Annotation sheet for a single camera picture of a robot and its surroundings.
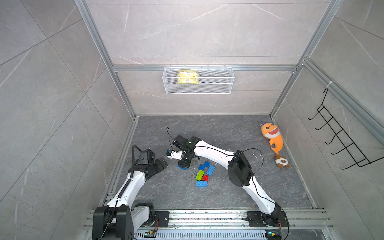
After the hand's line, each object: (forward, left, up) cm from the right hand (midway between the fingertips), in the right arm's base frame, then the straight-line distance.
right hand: (184, 162), depth 91 cm
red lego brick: (-9, -13, -1) cm, 16 cm away
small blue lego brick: (-1, -14, 0) cm, 14 cm away
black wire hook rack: (-12, -75, +28) cm, 82 cm away
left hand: (-2, +13, +3) cm, 14 cm away
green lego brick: (-8, -10, -1) cm, 13 cm away
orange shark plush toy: (+20, -60, +4) cm, 63 cm away
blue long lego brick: (-13, -11, -1) cm, 17 cm away
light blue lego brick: (-4, -17, -2) cm, 17 cm away
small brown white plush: (-1, -60, 0) cm, 60 cm away
